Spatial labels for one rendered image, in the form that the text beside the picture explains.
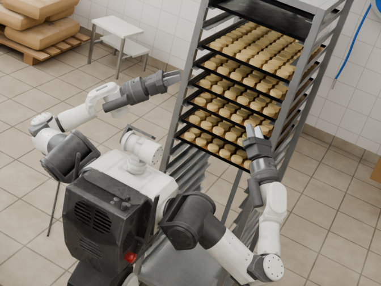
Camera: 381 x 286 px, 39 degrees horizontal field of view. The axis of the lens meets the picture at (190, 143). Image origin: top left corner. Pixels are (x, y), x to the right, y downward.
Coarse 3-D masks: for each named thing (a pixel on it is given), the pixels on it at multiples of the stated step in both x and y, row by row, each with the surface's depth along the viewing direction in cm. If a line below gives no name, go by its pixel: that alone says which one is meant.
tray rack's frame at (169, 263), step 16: (288, 0) 201; (304, 0) 201; (320, 0) 207; (336, 0) 212; (352, 0) 249; (336, 32) 258; (320, 80) 270; (304, 112) 281; (288, 160) 296; (240, 176) 316; (224, 224) 335; (256, 240) 326; (160, 256) 310; (176, 256) 313; (192, 256) 316; (208, 256) 320; (144, 272) 297; (160, 272) 300; (176, 272) 303; (192, 272) 306; (208, 272) 309
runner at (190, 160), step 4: (196, 152) 293; (200, 152) 296; (192, 156) 289; (196, 156) 292; (188, 160) 286; (192, 160) 287; (180, 164) 277; (184, 164) 282; (188, 164) 283; (176, 168) 273; (180, 168) 278; (184, 168) 279; (172, 172) 270; (176, 172) 275; (180, 172) 276; (172, 176) 271; (176, 176) 271
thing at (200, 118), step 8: (200, 112) 252; (296, 112) 281; (192, 120) 245; (200, 120) 250; (208, 120) 248; (216, 120) 249; (224, 120) 251; (208, 128) 243; (216, 128) 243; (224, 128) 246; (232, 128) 246; (240, 128) 248; (224, 136) 242; (232, 136) 240; (240, 136) 246; (240, 144) 238
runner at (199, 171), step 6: (204, 162) 317; (198, 168) 311; (204, 168) 317; (192, 174) 305; (198, 174) 310; (186, 180) 299; (192, 180) 303; (180, 186) 294; (186, 186) 297; (180, 192) 291
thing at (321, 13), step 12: (324, 12) 197; (312, 24) 200; (312, 36) 202; (312, 48) 206; (300, 60) 207; (300, 72) 209; (288, 96) 215; (288, 108) 217; (276, 132) 224; (276, 144) 228; (252, 204) 243; (240, 228) 251
